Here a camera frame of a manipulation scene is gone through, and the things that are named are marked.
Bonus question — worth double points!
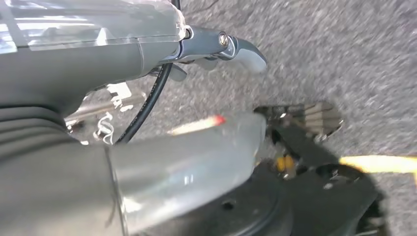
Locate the black robot foot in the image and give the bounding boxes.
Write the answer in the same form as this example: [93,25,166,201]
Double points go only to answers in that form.
[253,102,390,236]

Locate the yellow floor tape square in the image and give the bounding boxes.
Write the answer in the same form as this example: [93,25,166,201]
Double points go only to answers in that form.
[338,155,417,186]

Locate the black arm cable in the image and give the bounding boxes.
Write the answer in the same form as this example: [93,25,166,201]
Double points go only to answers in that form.
[114,0,181,146]

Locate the black round robot joint disc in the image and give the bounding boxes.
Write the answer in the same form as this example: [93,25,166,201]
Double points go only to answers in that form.
[140,161,294,236]

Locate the silver metal bar with wires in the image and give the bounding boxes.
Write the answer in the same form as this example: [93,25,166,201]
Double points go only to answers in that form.
[64,82,148,146]

